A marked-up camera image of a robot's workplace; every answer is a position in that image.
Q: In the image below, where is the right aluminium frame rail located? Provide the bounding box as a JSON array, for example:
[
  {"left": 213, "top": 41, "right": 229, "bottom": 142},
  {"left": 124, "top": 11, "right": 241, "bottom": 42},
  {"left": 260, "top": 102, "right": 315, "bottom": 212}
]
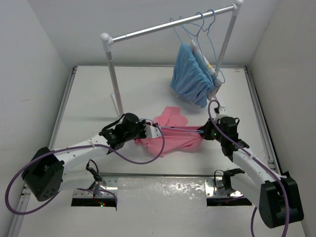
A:
[{"left": 244, "top": 67, "right": 280, "bottom": 173}]

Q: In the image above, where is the left aluminium frame rail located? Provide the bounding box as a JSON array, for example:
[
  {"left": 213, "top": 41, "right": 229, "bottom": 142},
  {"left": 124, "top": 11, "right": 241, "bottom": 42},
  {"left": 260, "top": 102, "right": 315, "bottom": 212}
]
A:
[{"left": 0, "top": 66, "right": 77, "bottom": 237}]

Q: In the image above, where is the aluminium frame rail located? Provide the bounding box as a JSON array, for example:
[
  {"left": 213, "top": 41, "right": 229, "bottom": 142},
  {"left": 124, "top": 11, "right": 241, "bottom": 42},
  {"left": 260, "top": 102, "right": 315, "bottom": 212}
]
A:
[
  {"left": 0, "top": 66, "right": 77, "bottom": 237},
  {"left": 244, "top": 67, "right": 280, "bottom": 173}
]

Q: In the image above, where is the light blue wire hanger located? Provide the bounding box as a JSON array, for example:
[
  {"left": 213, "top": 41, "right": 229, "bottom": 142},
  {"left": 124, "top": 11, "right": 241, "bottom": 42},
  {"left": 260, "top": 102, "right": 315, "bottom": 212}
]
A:
[{"left": 138, "top": 118, "right": 205, "bottom": 136}]

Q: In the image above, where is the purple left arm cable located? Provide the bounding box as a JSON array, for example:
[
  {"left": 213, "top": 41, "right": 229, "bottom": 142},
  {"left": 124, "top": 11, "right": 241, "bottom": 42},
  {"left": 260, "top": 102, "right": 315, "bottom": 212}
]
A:
[{"left": 4, "top": 123, "right": 166, "bottom": 215}]

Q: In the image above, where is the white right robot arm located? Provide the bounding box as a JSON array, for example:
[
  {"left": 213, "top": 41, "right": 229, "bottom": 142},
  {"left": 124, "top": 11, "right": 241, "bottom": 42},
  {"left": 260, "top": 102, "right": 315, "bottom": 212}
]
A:
[{"left": 199, "top": 116, "right": 304, "bottom": 229}]

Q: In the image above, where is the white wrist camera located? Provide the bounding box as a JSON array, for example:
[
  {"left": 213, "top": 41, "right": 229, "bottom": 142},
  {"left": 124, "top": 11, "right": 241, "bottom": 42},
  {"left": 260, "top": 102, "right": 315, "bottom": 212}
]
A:
[
  {"left": 145, "top": 123, "right": 162, "bottom": 139},
  {"left": 213, "top": 106, "right": 228, "bottom": 122}
]

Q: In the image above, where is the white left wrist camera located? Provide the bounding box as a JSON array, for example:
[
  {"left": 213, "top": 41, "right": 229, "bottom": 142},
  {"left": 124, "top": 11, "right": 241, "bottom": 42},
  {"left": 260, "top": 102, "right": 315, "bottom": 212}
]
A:
[{"left": 145, "top": 123, "right": 162, "bottom": 139}]

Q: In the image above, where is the blue garment on hanger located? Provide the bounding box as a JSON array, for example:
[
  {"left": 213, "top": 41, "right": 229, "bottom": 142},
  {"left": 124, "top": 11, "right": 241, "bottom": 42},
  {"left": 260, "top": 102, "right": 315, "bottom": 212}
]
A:
[{"left": 170, "top": 43, "right": 215, "bottom": 108}]

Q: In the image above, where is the pink t shirt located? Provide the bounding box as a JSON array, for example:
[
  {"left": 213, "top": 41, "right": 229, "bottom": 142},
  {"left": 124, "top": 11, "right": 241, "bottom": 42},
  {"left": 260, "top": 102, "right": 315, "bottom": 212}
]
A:
[{"left": 135, "top": 107, "right": 202, "bottom": 156}]

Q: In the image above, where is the white patterned garment on hanger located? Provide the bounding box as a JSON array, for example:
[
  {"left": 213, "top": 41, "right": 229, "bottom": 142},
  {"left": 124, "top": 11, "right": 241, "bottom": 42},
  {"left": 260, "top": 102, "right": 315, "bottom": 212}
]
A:
[{"left": 190, "top": 40, "right": 223, "bottom": 99}]

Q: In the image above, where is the white clothes rack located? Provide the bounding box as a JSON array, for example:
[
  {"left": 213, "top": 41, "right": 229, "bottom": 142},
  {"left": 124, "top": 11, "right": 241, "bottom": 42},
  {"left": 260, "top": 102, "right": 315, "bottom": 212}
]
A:
[{"left": 100, "top": 0, "right": 244, "bottom": 116}]

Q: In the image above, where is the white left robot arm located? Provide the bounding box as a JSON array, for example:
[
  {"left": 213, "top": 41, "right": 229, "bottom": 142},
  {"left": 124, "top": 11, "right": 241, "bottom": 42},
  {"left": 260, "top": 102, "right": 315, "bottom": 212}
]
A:
[{"left": 22, "top": 113, "right": 150, "bottom": 201}]

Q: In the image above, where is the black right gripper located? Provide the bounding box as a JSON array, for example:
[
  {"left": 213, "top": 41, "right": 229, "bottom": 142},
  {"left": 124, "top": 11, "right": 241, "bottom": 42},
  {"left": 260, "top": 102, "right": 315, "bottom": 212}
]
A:
[{"left": 198, "top": 118, "right": 226, "bottom": 143}]

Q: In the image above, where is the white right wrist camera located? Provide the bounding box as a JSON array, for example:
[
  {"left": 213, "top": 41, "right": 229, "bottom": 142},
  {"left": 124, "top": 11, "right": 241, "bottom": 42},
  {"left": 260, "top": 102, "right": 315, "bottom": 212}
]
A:
[{"left": 213, "top": 106, "right": 228, "bottom": 122}]

